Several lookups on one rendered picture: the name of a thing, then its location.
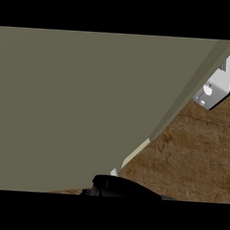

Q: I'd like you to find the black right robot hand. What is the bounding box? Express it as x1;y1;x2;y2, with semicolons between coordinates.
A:
80;173;179;202

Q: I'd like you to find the grey-green cabinet door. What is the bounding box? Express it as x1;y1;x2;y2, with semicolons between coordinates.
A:
0;26;230;205

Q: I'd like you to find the white appliance with knobs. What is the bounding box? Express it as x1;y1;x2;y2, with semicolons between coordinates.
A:
192;48;230;113

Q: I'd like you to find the pale door handle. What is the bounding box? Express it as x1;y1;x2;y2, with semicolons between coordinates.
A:
110;135;151;180

